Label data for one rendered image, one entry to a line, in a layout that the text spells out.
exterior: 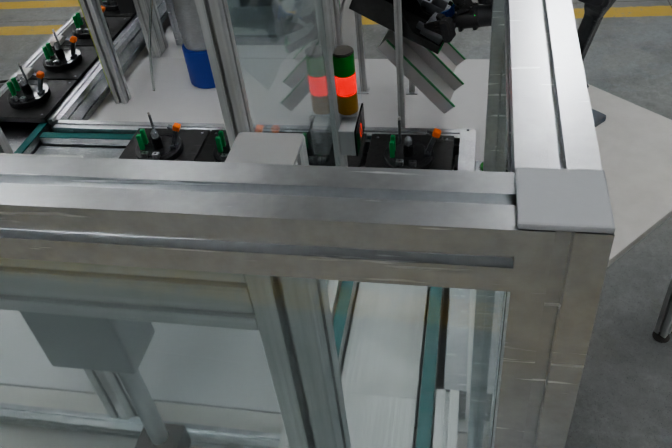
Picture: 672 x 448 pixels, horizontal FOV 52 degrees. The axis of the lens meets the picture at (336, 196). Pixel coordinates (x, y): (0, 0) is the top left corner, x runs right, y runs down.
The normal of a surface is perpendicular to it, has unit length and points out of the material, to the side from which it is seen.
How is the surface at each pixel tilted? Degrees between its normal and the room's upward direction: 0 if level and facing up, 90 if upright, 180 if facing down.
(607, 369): 0
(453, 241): 90
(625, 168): 0
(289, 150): 0
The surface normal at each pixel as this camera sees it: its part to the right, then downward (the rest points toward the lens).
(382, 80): -0.09, -0.76
